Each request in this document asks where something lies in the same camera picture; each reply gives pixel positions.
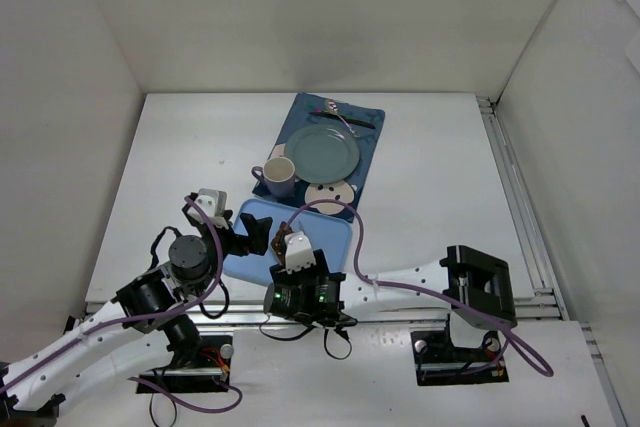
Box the lavender ceramic mug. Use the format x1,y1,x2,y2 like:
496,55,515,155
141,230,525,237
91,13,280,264
251,157,296,198

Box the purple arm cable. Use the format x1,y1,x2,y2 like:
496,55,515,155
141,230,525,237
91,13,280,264
0,196,244,414
287,199,555,379

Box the teal green ceramic plate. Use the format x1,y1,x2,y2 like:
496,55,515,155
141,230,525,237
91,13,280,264
284,124,360,184

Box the silver metal spoon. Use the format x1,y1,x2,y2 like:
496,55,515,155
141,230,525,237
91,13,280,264
325,99,360,138

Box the aluminium right side rail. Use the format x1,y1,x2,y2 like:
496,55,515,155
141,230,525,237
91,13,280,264
474,94,626,427

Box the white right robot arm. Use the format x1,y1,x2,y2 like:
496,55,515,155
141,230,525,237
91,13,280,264
263,245,517,347

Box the light blue plastic tray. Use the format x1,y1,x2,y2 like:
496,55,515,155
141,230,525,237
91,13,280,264
222,199,352,302

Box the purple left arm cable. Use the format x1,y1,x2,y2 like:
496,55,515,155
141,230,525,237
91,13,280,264
0,196,244,414

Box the dark blue bear placemat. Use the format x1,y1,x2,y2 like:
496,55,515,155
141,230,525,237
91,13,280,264
269,93,385,222

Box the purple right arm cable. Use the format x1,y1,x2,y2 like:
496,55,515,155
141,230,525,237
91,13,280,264
287,199,555,379

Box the silver metal tongs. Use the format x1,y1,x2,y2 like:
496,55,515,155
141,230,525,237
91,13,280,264
272,226,294,268

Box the black handled knife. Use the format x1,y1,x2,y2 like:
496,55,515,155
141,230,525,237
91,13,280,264
308,111,376,129

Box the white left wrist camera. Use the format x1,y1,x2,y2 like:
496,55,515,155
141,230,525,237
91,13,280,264
183,188,231,229

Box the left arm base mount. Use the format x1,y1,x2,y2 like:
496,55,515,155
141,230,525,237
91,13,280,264
139,334,233,394

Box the aluminium table edge rail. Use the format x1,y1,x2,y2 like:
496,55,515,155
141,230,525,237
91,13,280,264
82,299,566,329

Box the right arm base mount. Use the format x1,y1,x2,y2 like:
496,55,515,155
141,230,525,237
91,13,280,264
410,330,509,387

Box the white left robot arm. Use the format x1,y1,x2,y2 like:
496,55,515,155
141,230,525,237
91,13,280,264
1,205,272,426

